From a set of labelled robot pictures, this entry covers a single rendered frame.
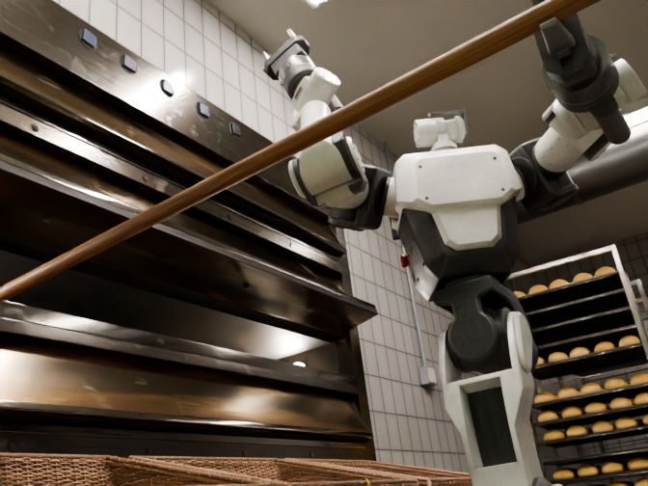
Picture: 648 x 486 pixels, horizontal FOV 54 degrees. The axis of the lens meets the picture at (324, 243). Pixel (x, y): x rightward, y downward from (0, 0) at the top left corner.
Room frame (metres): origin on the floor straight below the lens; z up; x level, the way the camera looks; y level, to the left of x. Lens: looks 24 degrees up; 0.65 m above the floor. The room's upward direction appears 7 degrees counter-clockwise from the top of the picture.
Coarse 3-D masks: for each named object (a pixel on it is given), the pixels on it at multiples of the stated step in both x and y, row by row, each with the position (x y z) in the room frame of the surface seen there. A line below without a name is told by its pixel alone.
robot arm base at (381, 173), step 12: (372, 168) 1.22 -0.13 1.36; (372, 180) 1.23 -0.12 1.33; (384, 180) 1.26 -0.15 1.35; (372, 192) 1.24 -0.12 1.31; (372, 204) 1.26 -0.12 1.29; (360, 216) 1.27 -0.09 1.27; (372, 216) 1.29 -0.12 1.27; (348, 228) 1.31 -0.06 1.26; (360, 228) 1.29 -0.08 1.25; (372, 228) 1.33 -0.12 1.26
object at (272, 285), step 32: (0, 160) 1.11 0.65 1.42; (0, 192) 1.17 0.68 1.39; (32, 192) 1.20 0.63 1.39; (64, 192) 1.23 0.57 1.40; (0, 224) 1.27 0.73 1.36; (32, 224) 1.31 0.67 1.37; (64, 224) 1.34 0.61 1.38; (96, 224) 1.38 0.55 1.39; (160, 224) 1.48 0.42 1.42; (96, 256) 1.51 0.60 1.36; (128, 256) 1.55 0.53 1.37; (192, 256) 1.65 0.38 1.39; (224, 256) 1.70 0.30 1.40; (192, 288) 1.82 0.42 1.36; (224, 288) 1.88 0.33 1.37; (256, 288) 1.95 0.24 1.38; (288, 288) 2.01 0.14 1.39; (320, 288) 2.12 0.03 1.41; (288, 320) 2.26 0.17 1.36; (320, 320) 2.35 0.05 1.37; (352, 320) 2.44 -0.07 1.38
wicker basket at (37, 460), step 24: (0, 456) 1.27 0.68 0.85; (24, 456) 1.31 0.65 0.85; (48, 456) 1.36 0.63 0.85; (72, 456) 1.41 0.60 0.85; (96, 456) 1.46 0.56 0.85; (0, 480) 1.26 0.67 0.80; (24, 480) 1.30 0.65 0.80; (48, 480) 1.34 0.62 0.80; (72, 480) 1.40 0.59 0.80; (96, 480) 1.45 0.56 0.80; (120, 480) 1.47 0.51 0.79; (144, 480) 1.42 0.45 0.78; (168, 480) 1.39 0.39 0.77; (192, 480) 1.35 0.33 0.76; (216, 480) 1.32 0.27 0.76; (240, 480) 1.29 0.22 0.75
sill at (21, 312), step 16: (0, 304) 1.28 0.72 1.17; (16, 304) 1.31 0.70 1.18; (32, 320) 1.34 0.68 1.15; (48, 320) 1.38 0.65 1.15; (64, 320) 1.41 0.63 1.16; (80, 320) 1.45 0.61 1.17; (112, 336) 1.53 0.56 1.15; (128, 336) 1.57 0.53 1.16; (144, 336) 1.62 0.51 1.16; (160, 336) 1.67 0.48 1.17; (192, 352) 1.77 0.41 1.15; (208, 352) 1.83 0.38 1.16; (224, 352) 1.88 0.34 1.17; (240, 352) 1.95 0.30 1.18; (272, 368) 2.08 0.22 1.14; (288, 368) 2.16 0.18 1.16; (304, 368) 2.24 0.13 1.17; (352, 384) 2.52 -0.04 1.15
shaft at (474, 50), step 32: (576, 0) 0.58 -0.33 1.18; (512, 32) 0.62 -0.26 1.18; (448, 64) 0.67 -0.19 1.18; (384, 96) 0.72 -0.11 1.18; (320, 128) 0.78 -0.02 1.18; (256, 160) 0.85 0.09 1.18; (192, 192) 0.93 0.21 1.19; (128, 224) 1.02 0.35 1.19; (64, 256) 1.13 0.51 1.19; (0, 288) 1.26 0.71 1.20
